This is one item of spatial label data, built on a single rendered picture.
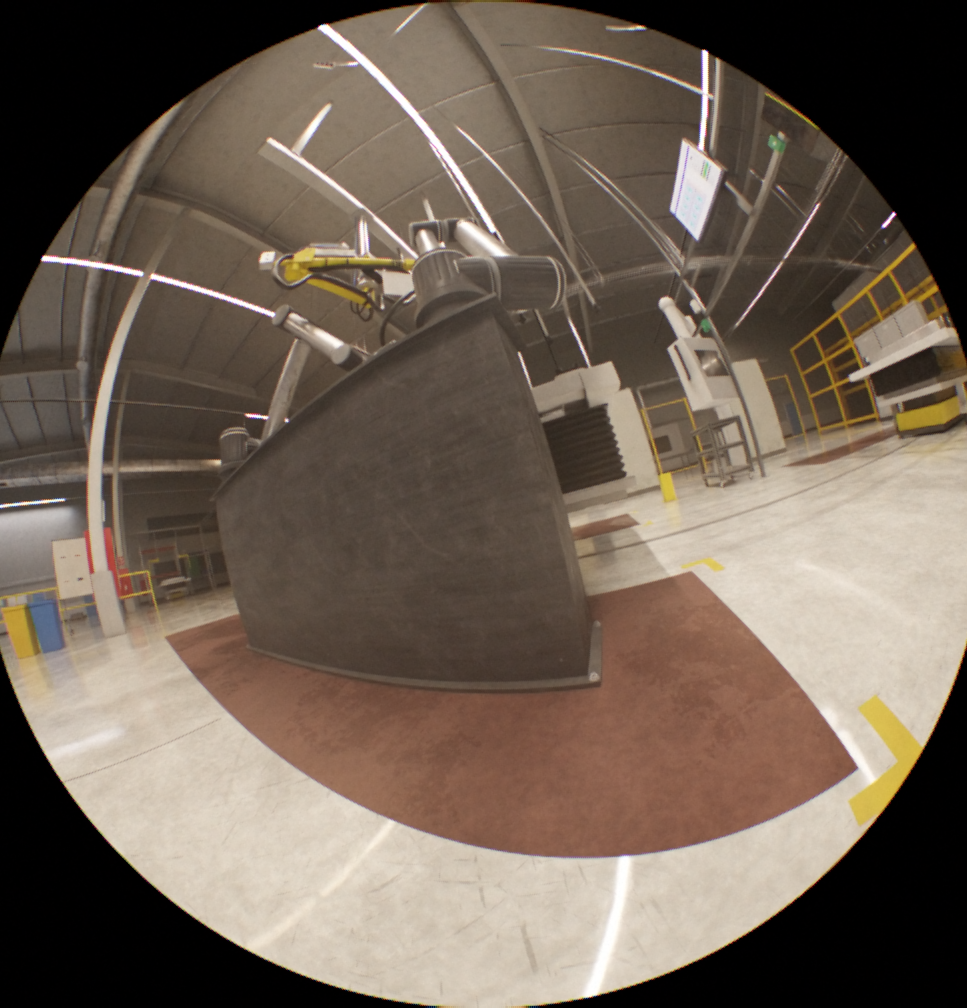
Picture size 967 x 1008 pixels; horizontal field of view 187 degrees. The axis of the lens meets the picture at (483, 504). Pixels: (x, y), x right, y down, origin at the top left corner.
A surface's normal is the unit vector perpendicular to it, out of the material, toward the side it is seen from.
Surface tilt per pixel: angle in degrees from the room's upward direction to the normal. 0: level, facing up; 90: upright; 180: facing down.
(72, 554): 90
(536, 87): 176
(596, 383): 90
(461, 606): 90
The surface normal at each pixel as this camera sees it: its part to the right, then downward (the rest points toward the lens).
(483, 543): -0.36, 0.06
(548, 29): 0.22, 0.97
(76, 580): 0.93, -0.26
